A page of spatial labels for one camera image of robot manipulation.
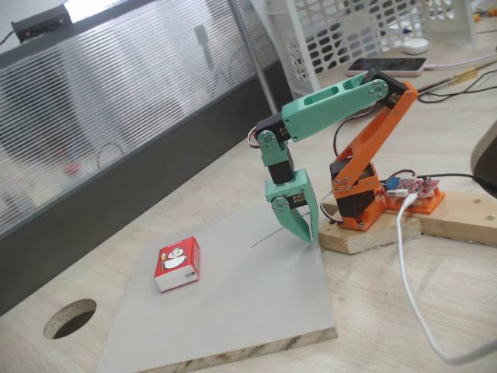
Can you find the red cartoon print box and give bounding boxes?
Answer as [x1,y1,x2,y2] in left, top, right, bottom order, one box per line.
[154,236,201,293]

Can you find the black depth camera sensor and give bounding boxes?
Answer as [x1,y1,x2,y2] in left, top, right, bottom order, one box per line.
[10,4,73,43]

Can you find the wooden base block with screws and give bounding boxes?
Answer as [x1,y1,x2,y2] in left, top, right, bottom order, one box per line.
[318,193,422,256]

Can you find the grey topped chipboard panel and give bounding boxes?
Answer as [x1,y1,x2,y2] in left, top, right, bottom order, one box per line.
[99,201,338,373]

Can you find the red controller circuit board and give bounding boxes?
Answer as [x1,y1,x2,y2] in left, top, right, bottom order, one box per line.
[381,173,442,201]

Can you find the white perforated plastic crate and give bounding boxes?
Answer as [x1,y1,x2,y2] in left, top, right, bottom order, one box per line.
[266,0,479,103]

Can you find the long light wooden plank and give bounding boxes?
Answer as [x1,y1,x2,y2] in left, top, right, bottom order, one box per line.
[419,189,497,247]

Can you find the smartphone in pink case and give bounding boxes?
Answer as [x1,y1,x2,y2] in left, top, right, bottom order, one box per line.
[345,57,428,78]

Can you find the frosted desk partition panel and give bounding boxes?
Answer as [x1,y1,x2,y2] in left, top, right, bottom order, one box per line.
[0,0,296,244]

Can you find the beige grey rounded object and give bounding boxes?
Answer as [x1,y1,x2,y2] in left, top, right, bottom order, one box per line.
[469,120,497,191]

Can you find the white earbud case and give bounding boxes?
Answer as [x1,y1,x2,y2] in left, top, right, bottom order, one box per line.
[401,37,429,55]

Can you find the brown cardboard sheet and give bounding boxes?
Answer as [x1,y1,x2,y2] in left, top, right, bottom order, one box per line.
[316,38,479,98]

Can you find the white USB cable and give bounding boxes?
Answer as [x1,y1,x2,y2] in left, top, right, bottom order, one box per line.
[395,193,497,366]

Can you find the orange circuit board mount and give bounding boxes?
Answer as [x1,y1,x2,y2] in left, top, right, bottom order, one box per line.
[382,186,446,215]

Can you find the silver metal partition post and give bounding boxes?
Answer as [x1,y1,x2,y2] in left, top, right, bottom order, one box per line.
[228,0,281,114]

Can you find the black power cable with plug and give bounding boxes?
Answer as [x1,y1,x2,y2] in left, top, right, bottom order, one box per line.
[425,172,497,192]

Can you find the yellow handled screwdriver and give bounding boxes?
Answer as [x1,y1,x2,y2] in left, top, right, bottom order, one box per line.
[417,68,481,96]

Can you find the thin black cable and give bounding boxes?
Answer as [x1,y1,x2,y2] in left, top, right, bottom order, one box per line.
[417,69,497,104]

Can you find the pink charging cable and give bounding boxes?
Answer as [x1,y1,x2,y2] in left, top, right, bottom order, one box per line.
[425,52,497,72]

